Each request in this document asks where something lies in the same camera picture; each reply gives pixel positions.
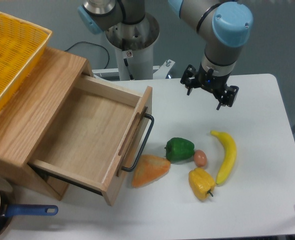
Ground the blue handled frying pan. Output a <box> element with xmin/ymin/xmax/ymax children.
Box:
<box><xmin>0</xmin><ymin>190</ymin><xmax>59</xmax><ymax>234</ymax></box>

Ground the black metal drawer handle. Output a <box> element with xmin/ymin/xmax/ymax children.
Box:
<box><xmin>121</xmin><ymin>113</ymin><xmax>155</xmax><ymax>173</ymax></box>

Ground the green bell pepper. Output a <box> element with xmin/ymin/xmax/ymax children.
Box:
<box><xmin>164</xmin><ymin>137</ymin><xmax>195</xmax><ymax>163</ymax></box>

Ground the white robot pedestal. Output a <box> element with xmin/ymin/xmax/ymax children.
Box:
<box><xmin>105</xmin><ymin>13</ymin><xmax>160</xmax><ymax>81</ymax></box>

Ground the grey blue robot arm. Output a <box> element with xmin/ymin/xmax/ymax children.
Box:
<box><xmin>77</xmin><ymin>0</ymin><xmax>253</xmax><ymax>107</ymax></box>

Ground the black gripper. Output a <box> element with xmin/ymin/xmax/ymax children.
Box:
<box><xmin>180</xmin><ymin>63</ymin><xmax>239</xmax><ymax>110</ymax></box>

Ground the wooden cabinet box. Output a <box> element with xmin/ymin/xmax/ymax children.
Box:
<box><xmin>0</xmin><ymin>47</ymin><xmax>92</xmax><ymax>200</ymax></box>

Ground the black cable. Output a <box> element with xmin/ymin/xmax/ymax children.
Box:
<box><xmin>64</xmin><ymin>41</ymin><xmax>110</xmax><ymax>70</ymax></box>

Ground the orange triangular sandwich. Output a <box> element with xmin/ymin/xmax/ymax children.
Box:
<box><xmin>131</xmin><ymin>154</ymin><xmax>171</xmax><ymax>188</ymax></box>

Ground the yellow banana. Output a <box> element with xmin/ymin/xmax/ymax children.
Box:
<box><xmin>210</xmin><ymin>130</ymin><xmax>237</xmax><ymax>185</ymax></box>

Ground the wooden drawer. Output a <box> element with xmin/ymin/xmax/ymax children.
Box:
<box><xmin>28</xmin><ymin>75</ymin><xmax>153</xmax><ymax>206</ymax></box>

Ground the brown egg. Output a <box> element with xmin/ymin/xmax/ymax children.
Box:
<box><xmin>193</xmin><ymin>149</ymin><xmax>207</xmax><ymax>167</ymax></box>

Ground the yellow bell pepper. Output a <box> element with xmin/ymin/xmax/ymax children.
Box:
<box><xmin>188</xmin><ymin>167</ymin><xmax>216</xmax><ymax>201</ymax></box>

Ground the yellow plastic basket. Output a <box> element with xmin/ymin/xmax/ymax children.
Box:
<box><xmin>0</xmin><ymin>12</ymin><xmax>52</xmax><ymax>112</ymax></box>

